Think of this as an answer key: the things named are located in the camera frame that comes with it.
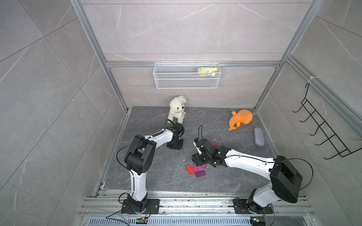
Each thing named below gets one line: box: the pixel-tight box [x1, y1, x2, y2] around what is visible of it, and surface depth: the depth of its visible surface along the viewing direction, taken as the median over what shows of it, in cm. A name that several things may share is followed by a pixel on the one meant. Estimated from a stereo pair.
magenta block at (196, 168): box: [193, 162, 199, 172], surface depth 88 cm
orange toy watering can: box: [228, 109, 254, 131], surface depth 109 cm
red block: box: [185, 164, 195, 176], surface depth 88 cm
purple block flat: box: [195, 169, 206, 178], surface depth 87 cm
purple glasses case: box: [253, 127, 266, 147], surface depth 101 cm
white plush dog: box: [167, 95, 187, 124], surface depth 100 cm
